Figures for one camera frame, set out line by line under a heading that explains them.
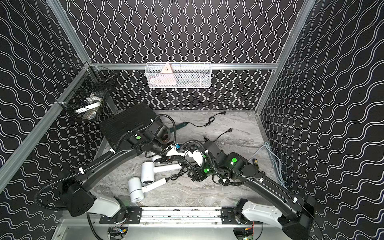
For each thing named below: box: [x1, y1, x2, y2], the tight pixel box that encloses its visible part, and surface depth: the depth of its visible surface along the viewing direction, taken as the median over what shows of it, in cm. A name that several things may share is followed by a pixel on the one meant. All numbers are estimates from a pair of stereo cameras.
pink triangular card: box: [156, 63, 176, 86], surface depth 92 cm
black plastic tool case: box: [100, 102, 161, 151], surface depth 105 cm
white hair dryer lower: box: [128, 177, 167, 203], surface depth 81 cm
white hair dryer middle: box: [141, 161, 182, 184], surface depth 87 cm
